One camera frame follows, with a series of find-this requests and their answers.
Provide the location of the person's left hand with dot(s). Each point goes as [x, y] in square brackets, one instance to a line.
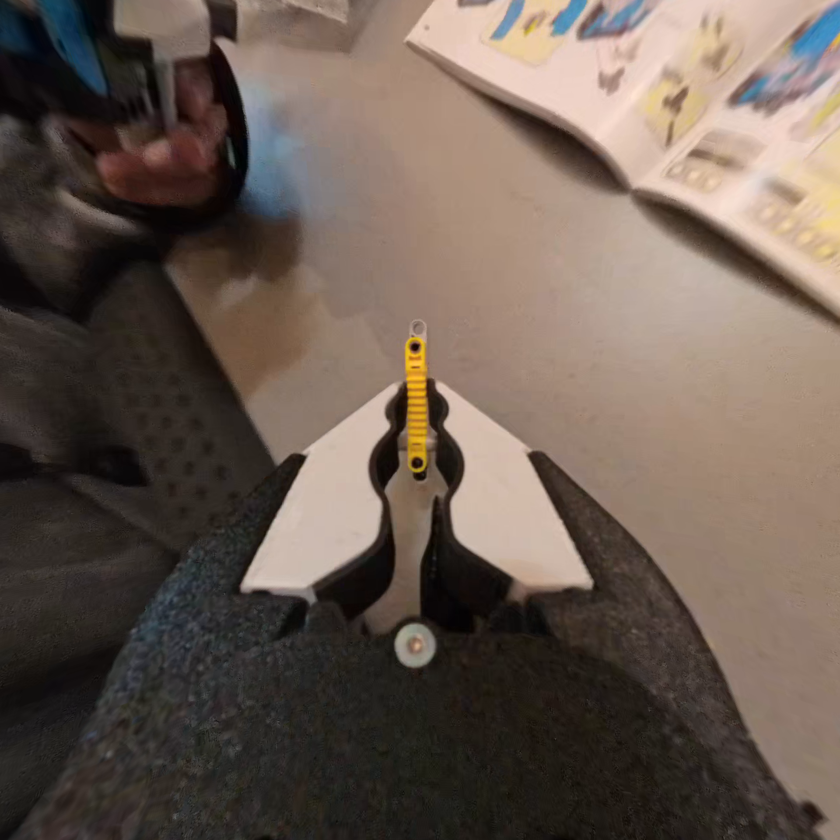
[170, 157]

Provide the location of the grey desk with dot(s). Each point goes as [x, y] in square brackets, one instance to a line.
[558, 328]

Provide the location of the person's left forearm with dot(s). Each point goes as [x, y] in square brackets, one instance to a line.
[52, 197]

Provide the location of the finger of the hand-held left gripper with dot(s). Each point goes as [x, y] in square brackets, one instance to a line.
[164, 29]

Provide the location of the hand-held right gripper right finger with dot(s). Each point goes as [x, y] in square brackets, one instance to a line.
[512, 518]

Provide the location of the yellow toothed rack piece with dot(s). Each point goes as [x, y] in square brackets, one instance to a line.
[416, 407]

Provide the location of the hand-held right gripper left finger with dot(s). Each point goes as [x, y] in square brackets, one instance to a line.
[321, 518]

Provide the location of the building instruction booklet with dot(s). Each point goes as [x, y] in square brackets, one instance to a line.
[623, 79]

